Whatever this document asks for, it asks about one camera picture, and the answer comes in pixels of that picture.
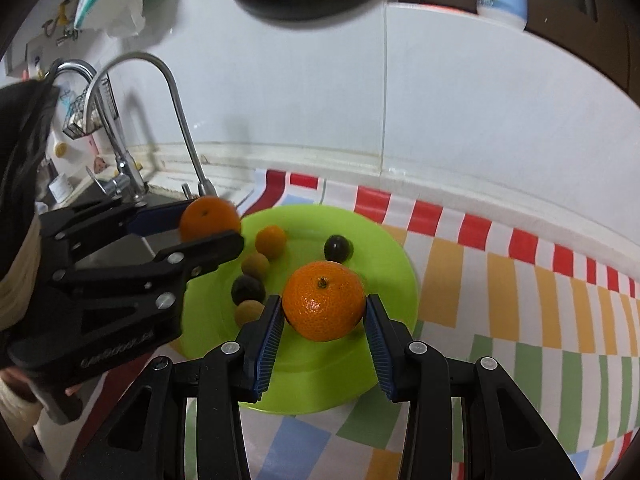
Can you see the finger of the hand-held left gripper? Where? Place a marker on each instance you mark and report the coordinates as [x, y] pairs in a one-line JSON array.
[[210, 250], [155, 219]]

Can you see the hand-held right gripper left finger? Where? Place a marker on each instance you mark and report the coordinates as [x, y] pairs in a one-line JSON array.
[[267, 350]]

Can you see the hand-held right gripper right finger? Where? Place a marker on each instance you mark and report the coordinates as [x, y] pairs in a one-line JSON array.
[[380, 355]]

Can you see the orange mandarin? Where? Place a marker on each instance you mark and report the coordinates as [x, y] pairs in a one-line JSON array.
[[324, 300], [210, 217]]

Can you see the green plastic plate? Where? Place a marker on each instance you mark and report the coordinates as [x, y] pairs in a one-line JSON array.
[[310, 230]]

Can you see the dark green tomato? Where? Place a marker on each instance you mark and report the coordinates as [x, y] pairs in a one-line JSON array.
[[338, 248]]

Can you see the person's left forearm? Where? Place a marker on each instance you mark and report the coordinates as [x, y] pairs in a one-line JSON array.
[[17, 285]]

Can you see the stainless steel sink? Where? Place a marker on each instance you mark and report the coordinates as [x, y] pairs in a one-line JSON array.
[[152, 246]]

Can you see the yellowish brown longan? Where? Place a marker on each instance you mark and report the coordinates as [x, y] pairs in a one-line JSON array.
[[255, 265]]

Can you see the dark round fruit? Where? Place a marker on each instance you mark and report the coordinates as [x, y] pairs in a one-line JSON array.
[[247, 290]]

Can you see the small orange kumquat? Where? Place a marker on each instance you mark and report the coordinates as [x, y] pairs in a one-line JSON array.
[[270, 240]]

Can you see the small pink holder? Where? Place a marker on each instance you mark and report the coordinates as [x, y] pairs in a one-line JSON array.
[[101, 163]]

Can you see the white cup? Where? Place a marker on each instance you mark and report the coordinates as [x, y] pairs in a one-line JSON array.
[[60, 187]]

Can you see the yellow scrubber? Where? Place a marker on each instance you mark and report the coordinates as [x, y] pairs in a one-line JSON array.
[[61, 149]]

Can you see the colourful checked table mat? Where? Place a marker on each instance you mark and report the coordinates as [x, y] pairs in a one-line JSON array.
[[500, 285]]

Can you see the thin gooseneck metal faucet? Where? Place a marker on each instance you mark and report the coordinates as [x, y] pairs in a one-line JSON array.
[[170, 80]]

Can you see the tall pull-down metal faucet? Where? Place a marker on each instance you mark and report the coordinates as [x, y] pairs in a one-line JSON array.
[[75, 66]]

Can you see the dark brown cabinet door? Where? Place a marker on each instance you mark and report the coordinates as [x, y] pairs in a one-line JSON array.
[[575, 10]]

